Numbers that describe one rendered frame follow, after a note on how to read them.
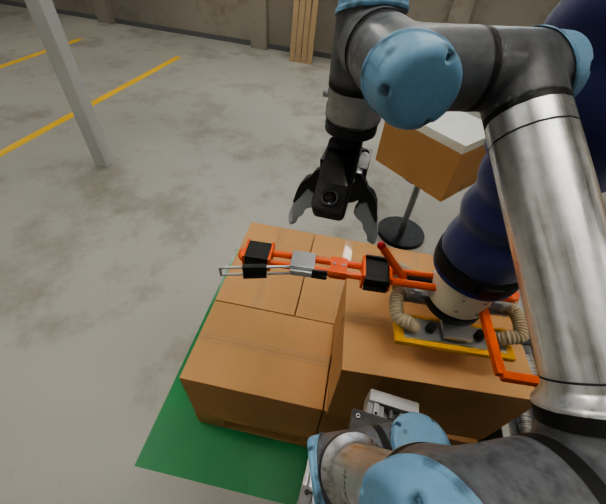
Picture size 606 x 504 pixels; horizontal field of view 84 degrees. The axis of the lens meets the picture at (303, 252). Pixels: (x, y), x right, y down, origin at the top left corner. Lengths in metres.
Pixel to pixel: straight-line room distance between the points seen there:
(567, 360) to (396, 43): 0.29
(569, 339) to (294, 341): 1.32
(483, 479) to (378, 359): 0.85
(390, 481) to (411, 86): 0.30
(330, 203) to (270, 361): 1.16
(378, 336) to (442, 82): 0.94
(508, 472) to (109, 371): 2.15
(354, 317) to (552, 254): 0.91
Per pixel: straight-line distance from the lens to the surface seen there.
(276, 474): 1.95
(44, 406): 2.37
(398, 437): 0.71
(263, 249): 1.00
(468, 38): 0.37
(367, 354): 1.13
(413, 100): 0.33
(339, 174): 0.46
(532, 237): 0.35
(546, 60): 0.41
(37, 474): 2.24
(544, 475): 0.32
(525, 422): 1.74
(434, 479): 0.29
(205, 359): 1.56
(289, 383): 1.49
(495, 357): 0.97
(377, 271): 0.99
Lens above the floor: 1.92
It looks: 46 degrees down
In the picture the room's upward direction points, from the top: 6 degrees clockwise
